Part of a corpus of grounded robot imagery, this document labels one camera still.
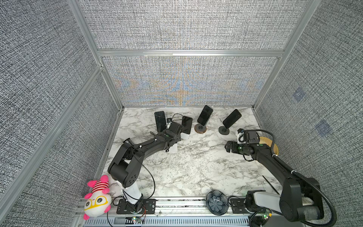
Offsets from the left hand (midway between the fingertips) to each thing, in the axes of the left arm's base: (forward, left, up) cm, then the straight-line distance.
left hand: (173, 134), depth 94 cm
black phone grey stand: (+18, -47, -6) cm, 51 cm away
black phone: (+7, +8, +5) cm, 12 cm away
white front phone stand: (-7, +1, -7) cm, 10 cm away
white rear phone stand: (+2, -7, -6) cm, 10 cm away
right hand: (-11, -37, 0) cm, 38 cm away
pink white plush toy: (-38, +37, -1) cm, 53 cm away
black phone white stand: (+10, -10, -2) cm, 14 cm away
